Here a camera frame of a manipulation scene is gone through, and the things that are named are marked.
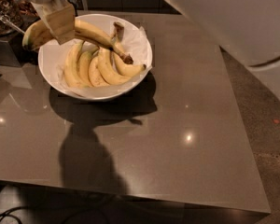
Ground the black cable on floor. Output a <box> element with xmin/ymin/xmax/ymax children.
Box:
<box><xmin>0</xmin><ymin>204</ymin><xmax>35</xmax><ymax>224</ymax></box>

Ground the leftmost yellow banana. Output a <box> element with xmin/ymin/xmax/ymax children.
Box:
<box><xmin>63</xmin><ymin>41</ymin><xmax>88</xmax><ymax>88</ymax></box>

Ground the metal scoop handle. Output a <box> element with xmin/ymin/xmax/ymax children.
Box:
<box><xmin>0</xmin><ymin>15</ymin><xmax>25</xmax><ymax>35</ymax></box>

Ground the dark metal tray stand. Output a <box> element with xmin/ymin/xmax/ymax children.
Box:
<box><xmin>0</xmin><ymin>32</ymin><xmax>38</xmax><ymax>67</ymax></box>

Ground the lower middle yellow banana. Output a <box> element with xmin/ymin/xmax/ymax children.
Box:
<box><xmin>98</xmin><ymin>48</ymin><xmax>130</xmax><ymax>85</ymax></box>

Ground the large top yellow banana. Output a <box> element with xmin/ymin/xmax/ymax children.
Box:
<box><xmin>22</xmin><ymin>19</ymin><xmax>133</xmax><ymax>64</ymax></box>

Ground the container of dried snacks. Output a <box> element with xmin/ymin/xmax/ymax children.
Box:
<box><xmin>16</xmin><ymin>0</ymin><xmax>38</xmax><ymax>18</ymax></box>

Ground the white bowl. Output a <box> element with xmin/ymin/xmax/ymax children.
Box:
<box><xmin>38</xmin><ymin>14</ymin><xmax>152</xmax><ymax>101</ymax></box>

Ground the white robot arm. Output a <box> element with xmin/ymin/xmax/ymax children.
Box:
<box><xmin>28</xmin><ymin>0</ymin><xmax>280</xmax><ymax>101</ymax></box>

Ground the right short yellow banana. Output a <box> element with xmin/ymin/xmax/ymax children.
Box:
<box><xmin>112</xmin><ymin>53</ymin><xmax>146</xmax><ymax>77</ymax></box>

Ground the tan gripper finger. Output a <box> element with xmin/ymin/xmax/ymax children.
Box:
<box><xmin>32</xmin><ymin>0</ymin><xmax>76</xmax><ymax>45</ymax></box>

